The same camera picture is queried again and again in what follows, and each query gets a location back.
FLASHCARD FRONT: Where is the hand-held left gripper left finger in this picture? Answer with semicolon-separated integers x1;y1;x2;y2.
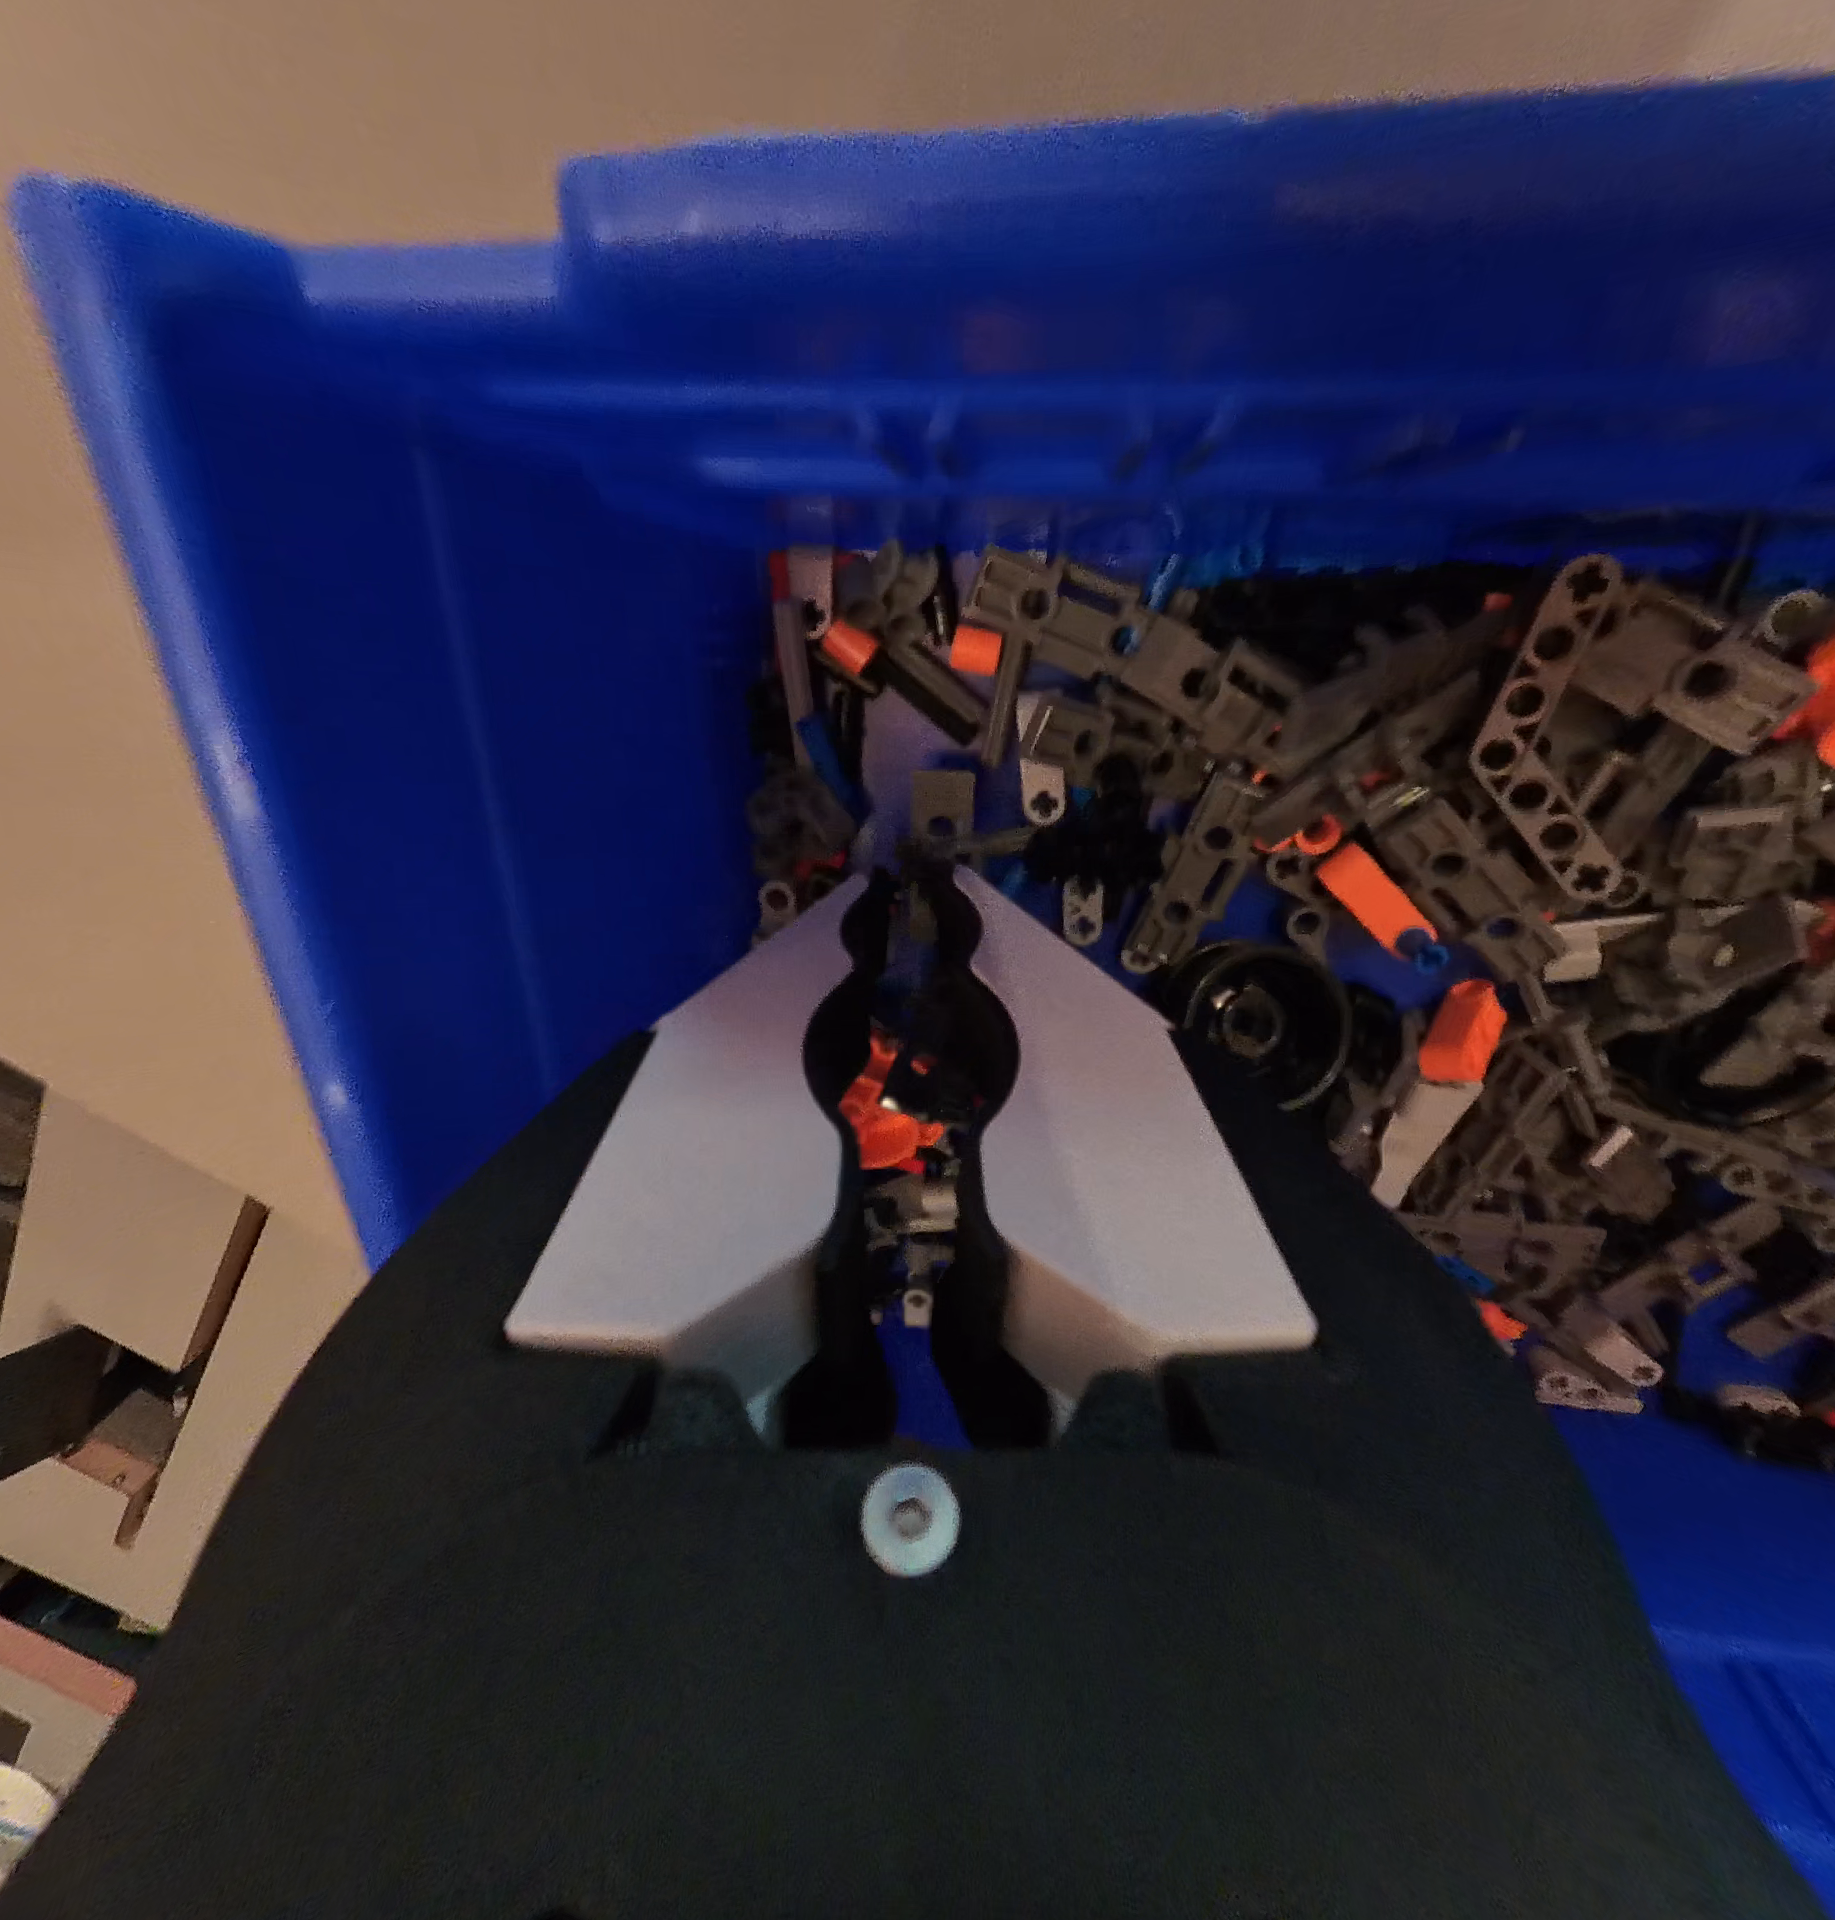
502;876;902;1451

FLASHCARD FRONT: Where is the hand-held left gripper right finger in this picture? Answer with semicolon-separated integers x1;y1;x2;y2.
932;864;1322;1451

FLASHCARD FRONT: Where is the dark grey connector piece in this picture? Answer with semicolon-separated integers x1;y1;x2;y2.
890;765;1032;963

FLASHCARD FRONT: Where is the blue plastic bin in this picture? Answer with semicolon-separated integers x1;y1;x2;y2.
7;62;1835;1920

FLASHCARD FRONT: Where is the pile of toy building pieces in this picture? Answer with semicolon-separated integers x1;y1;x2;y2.
744;528;1835;1481

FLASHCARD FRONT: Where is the black pulley wheel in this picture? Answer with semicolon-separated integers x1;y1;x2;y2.
1162;940;1364;1117

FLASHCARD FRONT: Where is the white furniture panel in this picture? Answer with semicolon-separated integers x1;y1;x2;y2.
0;1035;279;1638

